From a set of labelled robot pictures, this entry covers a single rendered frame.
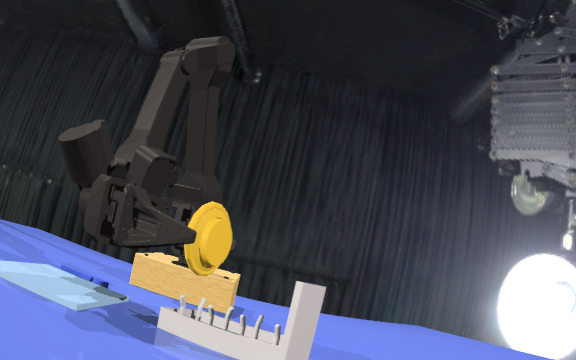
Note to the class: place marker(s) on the white dish rack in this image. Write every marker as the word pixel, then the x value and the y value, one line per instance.
pixel 245 342

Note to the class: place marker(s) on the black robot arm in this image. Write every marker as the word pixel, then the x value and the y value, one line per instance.
pixel 206 63

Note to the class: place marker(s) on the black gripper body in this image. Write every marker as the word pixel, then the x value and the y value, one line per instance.
pixel 103 209

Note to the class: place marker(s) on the light blue square mat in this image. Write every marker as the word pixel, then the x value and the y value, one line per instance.
pixel 59 286

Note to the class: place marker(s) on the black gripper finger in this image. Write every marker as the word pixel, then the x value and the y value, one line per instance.
pixel 140 225
pixel 234 241

